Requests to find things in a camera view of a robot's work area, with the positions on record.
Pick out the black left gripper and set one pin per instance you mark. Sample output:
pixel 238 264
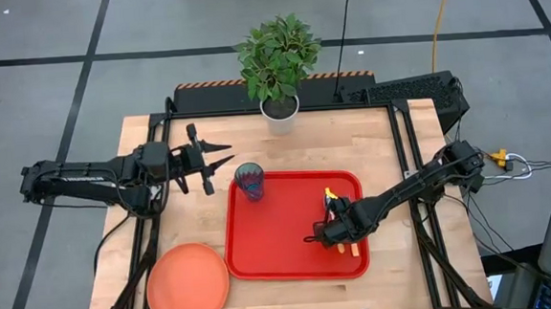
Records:
pixel 189 160

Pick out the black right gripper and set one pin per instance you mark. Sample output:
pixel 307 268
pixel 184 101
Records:
pixel 351 224

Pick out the blue faceted plastic cup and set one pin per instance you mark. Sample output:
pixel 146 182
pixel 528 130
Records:
pixel 250 182

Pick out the orange round plate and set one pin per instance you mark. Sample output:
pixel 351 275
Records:
pixel 188 287

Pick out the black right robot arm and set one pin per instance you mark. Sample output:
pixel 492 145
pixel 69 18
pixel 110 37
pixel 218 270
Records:
pixel 416 182

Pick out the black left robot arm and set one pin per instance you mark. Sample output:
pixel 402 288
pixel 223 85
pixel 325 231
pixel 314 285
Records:
pixel 80 178

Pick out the red plastic tray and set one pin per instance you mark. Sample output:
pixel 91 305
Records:
pixel 285 235

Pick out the black case with striped edge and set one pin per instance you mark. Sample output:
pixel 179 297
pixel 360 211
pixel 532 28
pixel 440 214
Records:
pixel 214 98

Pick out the green plant in white pot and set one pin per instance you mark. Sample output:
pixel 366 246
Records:
pixel 277 58

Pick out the black perforated computer case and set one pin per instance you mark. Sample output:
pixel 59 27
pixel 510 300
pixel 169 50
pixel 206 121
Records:
pixel 411 93

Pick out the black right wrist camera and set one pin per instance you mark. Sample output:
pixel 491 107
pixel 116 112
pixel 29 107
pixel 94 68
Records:
pixel 317 232

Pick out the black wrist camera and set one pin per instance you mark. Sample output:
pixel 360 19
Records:
pixel 154 155
pixel 317 232

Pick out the black metal table frame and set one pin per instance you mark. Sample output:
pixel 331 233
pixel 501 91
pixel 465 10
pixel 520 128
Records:
pixel 206 114

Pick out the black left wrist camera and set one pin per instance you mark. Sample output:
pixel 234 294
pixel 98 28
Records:
pixel 154 155

